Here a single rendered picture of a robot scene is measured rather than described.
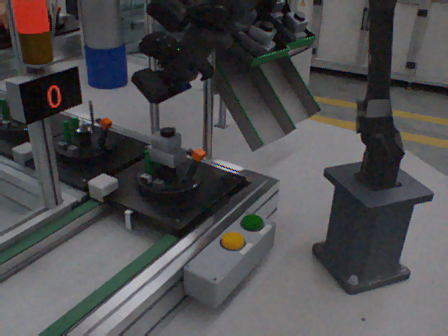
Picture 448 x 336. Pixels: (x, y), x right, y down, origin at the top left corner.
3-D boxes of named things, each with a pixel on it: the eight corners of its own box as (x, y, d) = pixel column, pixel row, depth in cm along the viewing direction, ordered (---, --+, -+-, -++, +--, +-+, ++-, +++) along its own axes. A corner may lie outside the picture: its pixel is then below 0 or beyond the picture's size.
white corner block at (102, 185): (120, 195, 102) (118, 178, 100) (104, 204, 99) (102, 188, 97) (104, 188, 104) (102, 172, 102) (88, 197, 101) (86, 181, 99)
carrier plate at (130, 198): (245, 184, 107) (246, 176, 106) (179, 238, 89) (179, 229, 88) (162, 155, 118) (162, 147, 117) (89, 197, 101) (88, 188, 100)
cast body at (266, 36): (271, 54, 110) (283, 28, 105) (263, 61, 107) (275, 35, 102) (241, 35, 111) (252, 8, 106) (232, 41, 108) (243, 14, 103)
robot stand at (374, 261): (411, 278, 95) (436, 193, 85) (349, 296, 90) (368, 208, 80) (367, 236, 107) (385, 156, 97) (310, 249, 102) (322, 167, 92)
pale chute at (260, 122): (285, 136, 121) (297, 128, 118) (252, 152, 113) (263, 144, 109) (230, 41, 123) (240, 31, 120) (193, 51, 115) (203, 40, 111)
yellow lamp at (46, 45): (60, 59, 81) (56, 30, 78) (35, 66, 77) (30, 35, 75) (41, 54, 83) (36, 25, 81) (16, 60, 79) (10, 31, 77)
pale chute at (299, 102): (310, 117, 132) (321, 109, 129) (281, 131, 124) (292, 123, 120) (259, 31, 134) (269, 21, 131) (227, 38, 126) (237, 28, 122)
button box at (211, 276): (274, 246, 96) (277, 221, 93) (215, 310, 81) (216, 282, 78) (244, 234, 99) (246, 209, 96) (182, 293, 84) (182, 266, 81)
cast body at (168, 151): (186, 160, 100) (186, 130, 97) (173, 168, 97) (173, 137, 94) (155, 149, 104) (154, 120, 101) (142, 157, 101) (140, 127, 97)
